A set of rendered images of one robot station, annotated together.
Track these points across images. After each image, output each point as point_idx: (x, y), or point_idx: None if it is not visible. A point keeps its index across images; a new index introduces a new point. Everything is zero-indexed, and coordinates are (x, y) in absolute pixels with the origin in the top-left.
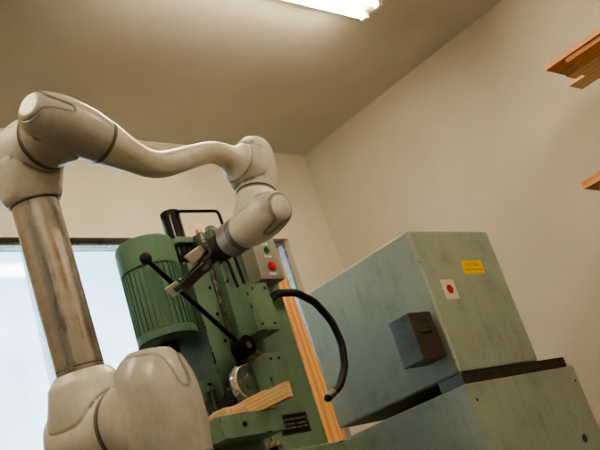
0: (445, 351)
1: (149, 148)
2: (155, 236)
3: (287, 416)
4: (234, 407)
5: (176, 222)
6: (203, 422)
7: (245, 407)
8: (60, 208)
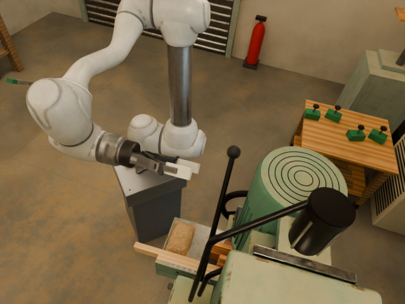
0: None
1: (111, 41)
2: (258, 163)
3: None
4: (174, 234)
5: (300, 214)
6: None
7: (170, 242)
8: (167, 50)
